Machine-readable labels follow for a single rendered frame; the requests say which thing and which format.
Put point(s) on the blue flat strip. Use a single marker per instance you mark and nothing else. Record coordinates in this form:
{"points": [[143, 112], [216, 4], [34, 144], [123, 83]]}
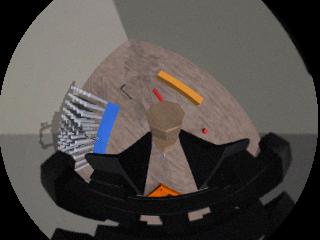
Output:
{"points": [[105, 128]]}

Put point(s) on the orange flat bar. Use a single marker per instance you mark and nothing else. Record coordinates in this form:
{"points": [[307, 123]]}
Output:
{"points": [[183, 89]]}

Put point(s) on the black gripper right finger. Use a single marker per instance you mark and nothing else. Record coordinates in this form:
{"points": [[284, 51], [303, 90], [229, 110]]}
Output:
{"points": [[204, 158]]}

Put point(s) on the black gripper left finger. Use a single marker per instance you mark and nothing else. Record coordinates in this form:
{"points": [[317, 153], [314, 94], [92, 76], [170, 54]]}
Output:
{"points": [[132, 163]]}

